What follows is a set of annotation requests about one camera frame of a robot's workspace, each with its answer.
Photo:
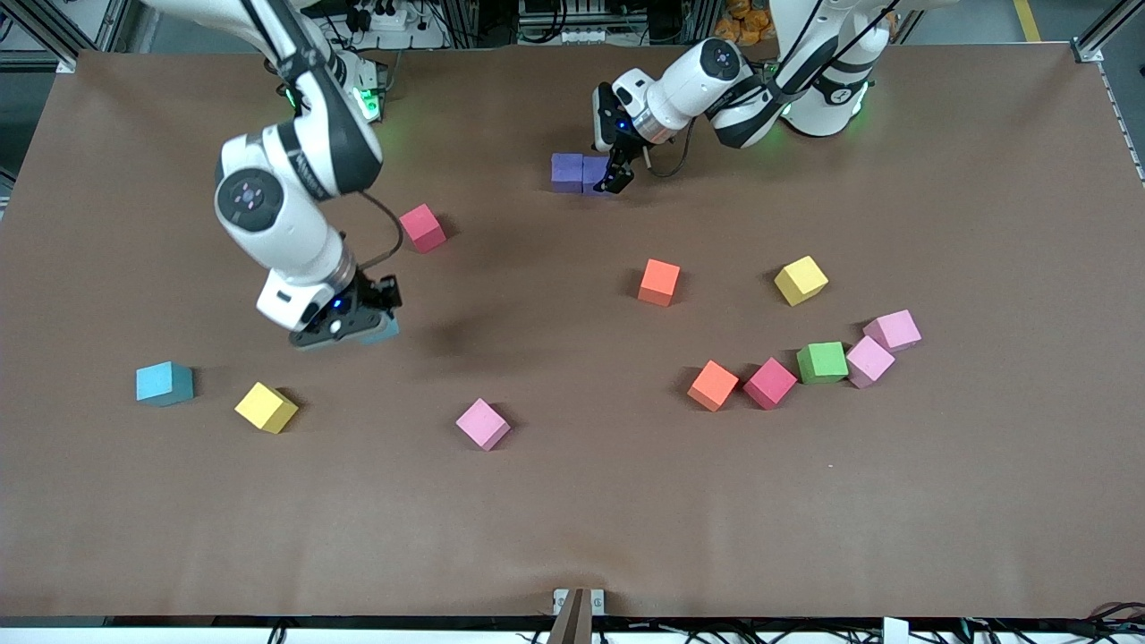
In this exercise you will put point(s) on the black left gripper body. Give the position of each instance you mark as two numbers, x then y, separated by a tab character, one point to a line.
624	141

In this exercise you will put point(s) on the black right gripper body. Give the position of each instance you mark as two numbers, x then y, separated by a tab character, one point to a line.
368	292

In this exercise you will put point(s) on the purple foam cube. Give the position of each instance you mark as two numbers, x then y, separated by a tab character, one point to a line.
567	173
593	174

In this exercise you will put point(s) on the cyan foam cube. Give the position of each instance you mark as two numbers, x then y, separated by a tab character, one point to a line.
164	383
386	329

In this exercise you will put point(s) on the red foam cube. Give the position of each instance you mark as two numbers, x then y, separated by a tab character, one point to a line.
422	228
769	383

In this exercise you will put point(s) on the orange foam cube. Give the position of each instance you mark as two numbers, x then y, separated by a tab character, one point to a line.
713	385
659	282

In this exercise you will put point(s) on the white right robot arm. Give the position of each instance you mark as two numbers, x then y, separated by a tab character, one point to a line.
286	224

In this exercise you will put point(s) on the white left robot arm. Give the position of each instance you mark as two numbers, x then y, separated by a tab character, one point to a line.
689	89

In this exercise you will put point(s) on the white power strip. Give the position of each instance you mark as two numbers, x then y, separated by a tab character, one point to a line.
389	20
568	27

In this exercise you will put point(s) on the yellow foam cube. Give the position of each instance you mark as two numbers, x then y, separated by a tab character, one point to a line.
801	280
266	407

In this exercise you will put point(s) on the pink foam cube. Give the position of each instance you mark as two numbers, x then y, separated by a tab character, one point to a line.
893	330
869	360
483	424

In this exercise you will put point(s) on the orange items bag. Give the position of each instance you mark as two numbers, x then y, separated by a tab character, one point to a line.
747	20

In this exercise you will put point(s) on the green foam cube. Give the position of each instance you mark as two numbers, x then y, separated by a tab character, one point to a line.
822	362

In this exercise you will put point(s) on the brown table cover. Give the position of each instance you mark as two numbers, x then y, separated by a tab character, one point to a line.
572	519

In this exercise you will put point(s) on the white tag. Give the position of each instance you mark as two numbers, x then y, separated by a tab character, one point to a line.
894	631

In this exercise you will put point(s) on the metal mounting bracket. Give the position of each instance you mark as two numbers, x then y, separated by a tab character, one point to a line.
597	604

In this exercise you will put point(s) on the aluminium frame profile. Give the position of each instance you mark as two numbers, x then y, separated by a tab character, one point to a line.
55	49
1085	51

